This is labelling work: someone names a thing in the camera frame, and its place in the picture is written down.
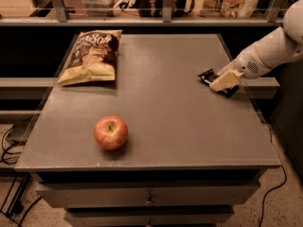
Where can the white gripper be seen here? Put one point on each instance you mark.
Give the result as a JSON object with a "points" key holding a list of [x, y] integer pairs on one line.
{"points": [[247, 64]]}

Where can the black rxbar chocolate wrapper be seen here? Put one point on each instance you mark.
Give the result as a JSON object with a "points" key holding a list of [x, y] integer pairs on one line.
{"points": [[209, 76]]}

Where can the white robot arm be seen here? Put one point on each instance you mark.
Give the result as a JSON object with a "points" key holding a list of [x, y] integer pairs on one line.
{"points": [[284, 44]]}

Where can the red apple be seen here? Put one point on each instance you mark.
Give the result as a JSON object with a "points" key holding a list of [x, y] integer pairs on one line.
{"points": [[111, 132]]}

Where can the printed snack bag on shelf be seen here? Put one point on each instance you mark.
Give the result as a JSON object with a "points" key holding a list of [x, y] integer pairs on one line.
{"points": [[228, 8]]}

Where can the black backpack on shelf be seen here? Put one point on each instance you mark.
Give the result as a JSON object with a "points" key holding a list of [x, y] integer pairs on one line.
{"points": [[155, 8]]}

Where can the grey upper drawer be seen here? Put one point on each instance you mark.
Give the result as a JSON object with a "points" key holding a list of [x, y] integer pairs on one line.
{"points": [[98, 195]]}

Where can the grey drawer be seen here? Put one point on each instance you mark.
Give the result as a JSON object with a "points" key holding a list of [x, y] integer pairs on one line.
{"points": [[142, 217], [98, 195]]}

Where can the yellow brown chip bag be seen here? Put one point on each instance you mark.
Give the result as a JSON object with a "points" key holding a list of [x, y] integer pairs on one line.
{"points": [[93, 58]]}

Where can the grey lower drawer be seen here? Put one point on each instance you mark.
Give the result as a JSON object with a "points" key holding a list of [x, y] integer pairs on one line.
{"points": [[142, 217]]}

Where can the metal shelf rail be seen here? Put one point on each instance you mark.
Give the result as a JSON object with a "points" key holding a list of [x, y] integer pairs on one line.
{"points": [[54, 13]]}

